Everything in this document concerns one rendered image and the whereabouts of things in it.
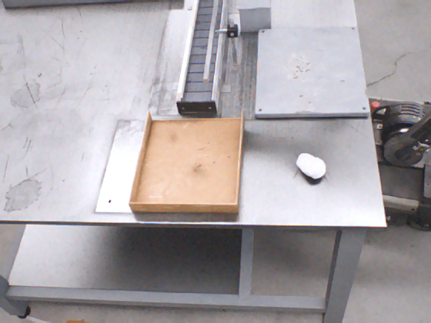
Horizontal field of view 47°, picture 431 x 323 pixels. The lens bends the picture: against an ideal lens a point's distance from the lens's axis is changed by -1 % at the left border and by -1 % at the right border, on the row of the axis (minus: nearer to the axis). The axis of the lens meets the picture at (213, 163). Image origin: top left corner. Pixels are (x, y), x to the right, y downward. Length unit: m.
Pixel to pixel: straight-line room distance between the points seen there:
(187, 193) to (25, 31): 0.93
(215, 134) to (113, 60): 0.47
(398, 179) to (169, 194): 1.04
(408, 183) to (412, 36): 1.19
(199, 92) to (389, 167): 0.93
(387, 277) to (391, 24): 1.54
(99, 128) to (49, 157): 0.16
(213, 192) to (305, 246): 0.92
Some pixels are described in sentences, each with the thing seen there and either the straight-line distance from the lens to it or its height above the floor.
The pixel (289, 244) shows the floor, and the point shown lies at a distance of 2.08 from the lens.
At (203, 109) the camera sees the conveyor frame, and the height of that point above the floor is 0.85.
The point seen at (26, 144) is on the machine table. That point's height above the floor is 0.83.
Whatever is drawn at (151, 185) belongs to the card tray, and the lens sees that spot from 1.26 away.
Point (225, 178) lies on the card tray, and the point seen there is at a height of 0.83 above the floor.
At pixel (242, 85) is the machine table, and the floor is 0.83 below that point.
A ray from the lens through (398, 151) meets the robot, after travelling 1.94.
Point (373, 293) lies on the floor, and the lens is 2.02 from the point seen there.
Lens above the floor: 1.84
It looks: 52 degrees down
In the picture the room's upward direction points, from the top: 10 degrees counter-clockwise
